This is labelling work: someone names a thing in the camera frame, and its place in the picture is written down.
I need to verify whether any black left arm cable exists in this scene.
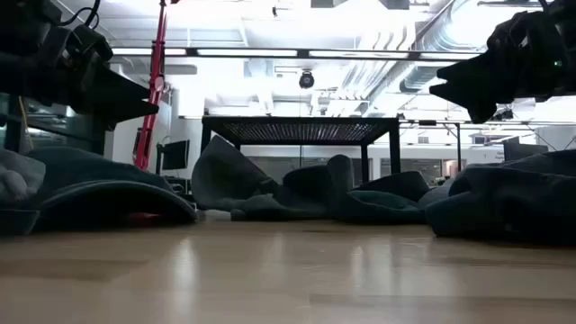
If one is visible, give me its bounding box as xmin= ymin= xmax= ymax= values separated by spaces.
xmin=57 ymin=0 xmax=103 ymax=29

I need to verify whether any silver ventilation duct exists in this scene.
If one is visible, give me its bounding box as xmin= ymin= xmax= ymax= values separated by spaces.
xmin=398 ymin=0 xmax=490 ymax=95

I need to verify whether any black mesh rack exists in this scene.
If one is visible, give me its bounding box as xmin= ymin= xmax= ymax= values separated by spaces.
xmin=201 ymin=115 xmax=401 ymax=185

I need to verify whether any black ceiling light fixture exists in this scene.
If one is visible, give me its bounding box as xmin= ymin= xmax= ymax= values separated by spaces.
xmin=476 ymin=0 xmax=541 ymax=8

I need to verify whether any black metal frame stand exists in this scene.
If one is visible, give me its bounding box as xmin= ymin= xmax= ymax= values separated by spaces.
xmin=398 ymin=118 xmax=463 ymax=175

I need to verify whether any red desk lamp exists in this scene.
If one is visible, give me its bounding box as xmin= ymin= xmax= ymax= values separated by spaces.
xmin=132 ymin=0 xmax=181 ymax=172

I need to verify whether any black ceiling light track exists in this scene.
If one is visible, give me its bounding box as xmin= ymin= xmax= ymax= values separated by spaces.
xmin=110 ymin=46 xmax=486 ymax=63

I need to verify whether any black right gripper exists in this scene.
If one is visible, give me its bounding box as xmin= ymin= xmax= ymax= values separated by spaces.
xmin=428 ymin=10 xmax=576 ymax=125

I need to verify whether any black computer monitor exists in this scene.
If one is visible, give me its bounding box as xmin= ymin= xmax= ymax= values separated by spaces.
xmin=161 ymin=139 xmax=191 ymax=171
xmin=502 ymin=136 xmax=550 ymax=162

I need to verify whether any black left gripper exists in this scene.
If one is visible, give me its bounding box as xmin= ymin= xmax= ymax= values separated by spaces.
xmin=40 ymin=27 xmax=161 ymax=132

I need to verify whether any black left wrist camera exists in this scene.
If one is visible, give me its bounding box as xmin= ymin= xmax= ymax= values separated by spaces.
xmin=73 ymin=24 xmax=114 ymax=63

